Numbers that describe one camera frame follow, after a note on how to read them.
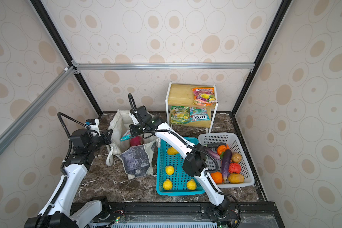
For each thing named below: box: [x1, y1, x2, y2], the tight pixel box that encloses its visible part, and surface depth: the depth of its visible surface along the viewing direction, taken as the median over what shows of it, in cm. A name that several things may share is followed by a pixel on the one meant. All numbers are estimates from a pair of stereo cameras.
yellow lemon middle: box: [165, 165, 175, 176], surface depth 86 cm
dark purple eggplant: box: [221, 149, 233, 184], surface depth 86 cm
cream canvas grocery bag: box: [106, 109, 161, 181], surface depth 78 cm
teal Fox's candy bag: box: [189, 106, 212, 123], surface depth 96 cm
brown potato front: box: [228, 172, 245, 184], surface depth 82 cm
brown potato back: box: [231, 152, 242, 163], surface depth 85 cm
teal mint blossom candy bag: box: [119, 129, 132, 143], surface depth 85 cm
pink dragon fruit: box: [130, 135, 143, 147], surface depth 94 cm
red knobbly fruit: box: [228, 162, 242, 174], surface depth 85 cm
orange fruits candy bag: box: [191, 87, 218, 107], surface depth 80 cm
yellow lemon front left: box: [162, 178, 173, 191], surface depth 81 cm
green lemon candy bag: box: [170, 105, 190, 125], surface depth 94 cm
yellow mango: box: [167, 147, 179, 156], surface depth 94 cm
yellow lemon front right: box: [186, 179, 198, 191], surface depth 80 cm
